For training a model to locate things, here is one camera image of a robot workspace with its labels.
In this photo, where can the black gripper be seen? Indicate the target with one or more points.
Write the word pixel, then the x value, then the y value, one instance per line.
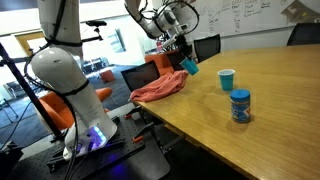
pixel 181 41

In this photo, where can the large blue plastic cup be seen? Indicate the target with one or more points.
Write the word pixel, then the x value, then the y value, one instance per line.
pixel 190 66

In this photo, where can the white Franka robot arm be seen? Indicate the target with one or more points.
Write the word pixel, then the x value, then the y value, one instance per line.
pixel 66 76

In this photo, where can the small blue plastic cup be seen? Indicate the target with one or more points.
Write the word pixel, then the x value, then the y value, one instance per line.
pixel 226 81

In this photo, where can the black office chair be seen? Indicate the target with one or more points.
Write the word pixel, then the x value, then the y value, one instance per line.
pixel 304 34
pixel 207 48

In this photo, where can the orange armchair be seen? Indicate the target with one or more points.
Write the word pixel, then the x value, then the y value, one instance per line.
pixel 160 62
pixel 56 113

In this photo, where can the orange cloth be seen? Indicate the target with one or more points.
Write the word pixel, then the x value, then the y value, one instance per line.
pixel 160 87

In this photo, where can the black laptop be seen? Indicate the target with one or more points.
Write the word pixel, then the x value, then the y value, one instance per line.
pixel 140 75

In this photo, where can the blue cylindrical snack can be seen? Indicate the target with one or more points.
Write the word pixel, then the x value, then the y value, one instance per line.
pixel 240 106

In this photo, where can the whiteboard with writing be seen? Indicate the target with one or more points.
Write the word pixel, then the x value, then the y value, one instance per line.
pixel 253 16

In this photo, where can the orange stool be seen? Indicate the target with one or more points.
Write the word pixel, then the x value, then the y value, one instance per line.
pixel 107 76

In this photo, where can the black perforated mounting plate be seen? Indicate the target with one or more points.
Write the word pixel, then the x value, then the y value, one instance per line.
pixel 110 160

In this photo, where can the black tripod pole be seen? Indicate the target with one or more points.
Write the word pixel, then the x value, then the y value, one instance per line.
pixel 23 86

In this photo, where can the black equipment box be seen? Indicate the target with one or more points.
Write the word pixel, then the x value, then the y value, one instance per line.
pixel 10 160

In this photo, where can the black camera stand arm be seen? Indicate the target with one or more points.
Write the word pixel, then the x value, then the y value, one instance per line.
pixel 96 24

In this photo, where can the wall poster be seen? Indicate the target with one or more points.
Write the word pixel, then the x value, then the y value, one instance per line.
pixel 301 10

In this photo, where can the yellow wooden door frame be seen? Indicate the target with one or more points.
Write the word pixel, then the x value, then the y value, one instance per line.
pixel 20 43

